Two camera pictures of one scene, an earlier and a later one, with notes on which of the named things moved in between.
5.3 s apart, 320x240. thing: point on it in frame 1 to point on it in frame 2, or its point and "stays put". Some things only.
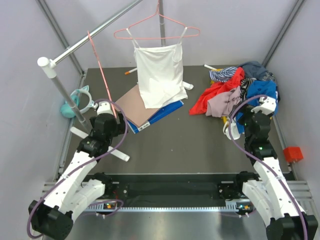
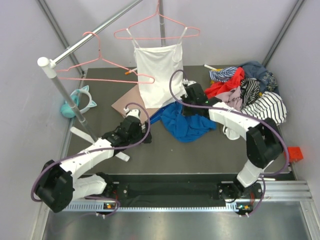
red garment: [217, 88] stays put
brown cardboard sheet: [134, 107] stays put
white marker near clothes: [210, 67] stays put
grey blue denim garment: [255, 70] stays put
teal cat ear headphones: [66, 109] stays put
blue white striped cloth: [222, 75] stays put
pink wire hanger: [103, 77] to [151, 80]
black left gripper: [120, 128] to [140, 130]
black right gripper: [247, 111] to [185, 112]
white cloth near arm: [234, 131] stays put
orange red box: [293, 154] stays put
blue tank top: [267, 88] to [186, 128]
